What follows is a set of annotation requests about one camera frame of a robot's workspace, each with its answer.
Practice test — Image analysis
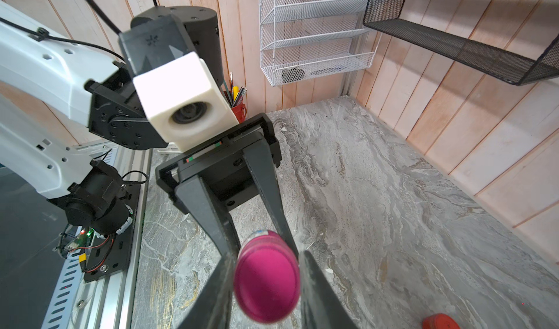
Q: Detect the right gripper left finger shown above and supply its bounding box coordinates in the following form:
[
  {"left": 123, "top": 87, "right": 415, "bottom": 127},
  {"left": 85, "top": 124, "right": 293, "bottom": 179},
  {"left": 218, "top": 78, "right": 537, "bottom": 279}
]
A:
[{"left": 178, "top": 254, "right": 236, "bottom": 328}]

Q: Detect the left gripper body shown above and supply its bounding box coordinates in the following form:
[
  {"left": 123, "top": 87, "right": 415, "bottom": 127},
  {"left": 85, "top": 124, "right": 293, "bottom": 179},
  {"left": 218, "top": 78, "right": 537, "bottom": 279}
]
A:
[{"left": 155, "top": 113, "right": 282, "bottom": 214}]

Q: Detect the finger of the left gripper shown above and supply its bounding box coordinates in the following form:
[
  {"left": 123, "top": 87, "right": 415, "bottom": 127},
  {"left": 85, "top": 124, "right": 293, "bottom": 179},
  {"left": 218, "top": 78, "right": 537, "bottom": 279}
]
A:
[
  {"left": 243, "top": 139, "right": 298, "bottom": 258},
  {"left": 175, "top": 176, "right": 240, "bottom": 257}
]

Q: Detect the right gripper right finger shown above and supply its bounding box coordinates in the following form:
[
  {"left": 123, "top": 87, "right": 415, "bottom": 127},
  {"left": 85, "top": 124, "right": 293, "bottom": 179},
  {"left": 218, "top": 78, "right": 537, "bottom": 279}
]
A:
[{"left": 298, "top": 250, "right": 357, "bottom": 329}]

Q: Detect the red paint jar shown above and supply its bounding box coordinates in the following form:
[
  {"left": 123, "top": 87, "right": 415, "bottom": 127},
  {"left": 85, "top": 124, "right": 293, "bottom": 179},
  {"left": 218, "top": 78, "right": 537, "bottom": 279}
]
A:
[{"left": 422, "top": 314, "right": 460, "bottom": 329}]

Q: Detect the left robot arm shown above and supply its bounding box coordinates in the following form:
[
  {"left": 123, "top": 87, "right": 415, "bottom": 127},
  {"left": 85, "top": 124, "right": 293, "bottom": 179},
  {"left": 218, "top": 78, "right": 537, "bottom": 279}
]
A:
[{"left": 1, "top": 4, "right": 297, "bottom": 254}]

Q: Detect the red pencil cup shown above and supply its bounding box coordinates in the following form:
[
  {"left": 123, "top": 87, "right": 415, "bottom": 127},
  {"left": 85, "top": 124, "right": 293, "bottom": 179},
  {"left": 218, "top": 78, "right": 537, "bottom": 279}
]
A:
[{"left": 231, "top": 104, "right": 247, "bottom": 123}]

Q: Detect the bundle of pencils and pens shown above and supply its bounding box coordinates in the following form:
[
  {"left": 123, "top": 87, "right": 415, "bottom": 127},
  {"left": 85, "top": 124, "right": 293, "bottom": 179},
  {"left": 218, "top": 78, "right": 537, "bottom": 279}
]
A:
[{"left": 225, "top": 72, "right": 247, "bottom": 108}]

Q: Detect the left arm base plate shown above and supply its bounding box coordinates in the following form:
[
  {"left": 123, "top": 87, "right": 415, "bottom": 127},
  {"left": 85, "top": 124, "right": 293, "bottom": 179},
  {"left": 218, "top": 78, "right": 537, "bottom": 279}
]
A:
[{"left": 56, "top": 182, "right": 143, "bottom": 284}]

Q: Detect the white wire shelf rack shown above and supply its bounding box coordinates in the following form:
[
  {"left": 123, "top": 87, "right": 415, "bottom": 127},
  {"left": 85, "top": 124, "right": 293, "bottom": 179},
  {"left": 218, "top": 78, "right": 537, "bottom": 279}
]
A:
[{"left": 259, "top": 0, "right": 374, "bottom": 87}]

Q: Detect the black mesh wall basket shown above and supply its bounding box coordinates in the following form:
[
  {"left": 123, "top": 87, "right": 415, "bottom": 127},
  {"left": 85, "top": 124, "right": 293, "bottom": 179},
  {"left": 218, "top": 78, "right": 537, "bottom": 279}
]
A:
[{"left": 363, "top": 0, "right": 558, "bottom": 86}]

